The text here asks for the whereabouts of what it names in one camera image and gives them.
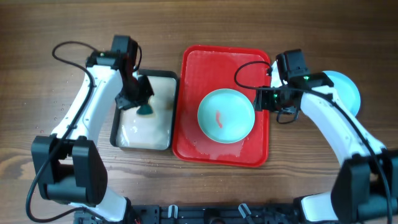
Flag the green and yellow sponge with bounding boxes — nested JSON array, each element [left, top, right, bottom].
[[136, 104, 153, 116]]

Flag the light blue plate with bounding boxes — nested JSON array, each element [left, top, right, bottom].
[[323, 70, 361, 116], [197, 88, 256, 144]]

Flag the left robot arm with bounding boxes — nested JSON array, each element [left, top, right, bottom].
[[25, 35, 154, 223]]

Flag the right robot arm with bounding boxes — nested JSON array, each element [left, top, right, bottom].
[[254, 49, 397, 223]]

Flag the black tray with soapy water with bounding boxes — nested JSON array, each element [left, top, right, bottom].
[[110, 69, 179, 151]]

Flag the red plastic tray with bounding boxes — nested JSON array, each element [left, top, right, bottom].
[[172, 45, 271, 167]]

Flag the right black cable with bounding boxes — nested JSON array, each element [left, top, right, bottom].
[[233, 60, 394, 224]]

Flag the black cable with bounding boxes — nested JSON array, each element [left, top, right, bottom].
[[233, 60, 394, 224], [25, 41, 97, 223]]

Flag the left black cable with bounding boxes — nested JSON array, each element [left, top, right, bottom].
[[25, 41, 97, 223]]

